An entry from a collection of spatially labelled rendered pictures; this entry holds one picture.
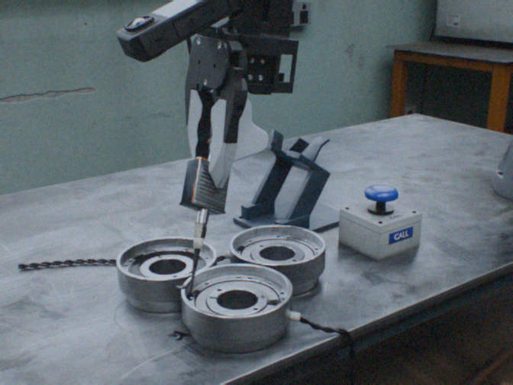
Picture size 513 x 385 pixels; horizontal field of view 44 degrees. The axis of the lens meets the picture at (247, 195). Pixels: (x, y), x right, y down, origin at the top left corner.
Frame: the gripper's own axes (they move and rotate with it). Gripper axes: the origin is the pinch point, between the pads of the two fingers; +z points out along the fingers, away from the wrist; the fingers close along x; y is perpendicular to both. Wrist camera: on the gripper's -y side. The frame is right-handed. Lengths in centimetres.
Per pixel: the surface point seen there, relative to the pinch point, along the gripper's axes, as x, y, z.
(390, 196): -4.4, 22.7, 3.1
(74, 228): 24.6, -5.2, 14.3
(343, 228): 0.1, 20.2, 8.4
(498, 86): 98, 183, 2
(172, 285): -3.5, -4.7, 10.4
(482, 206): -1.5, 44.9, 7.1
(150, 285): -2.3, -6.5, 10.6
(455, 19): 140, 202, -21
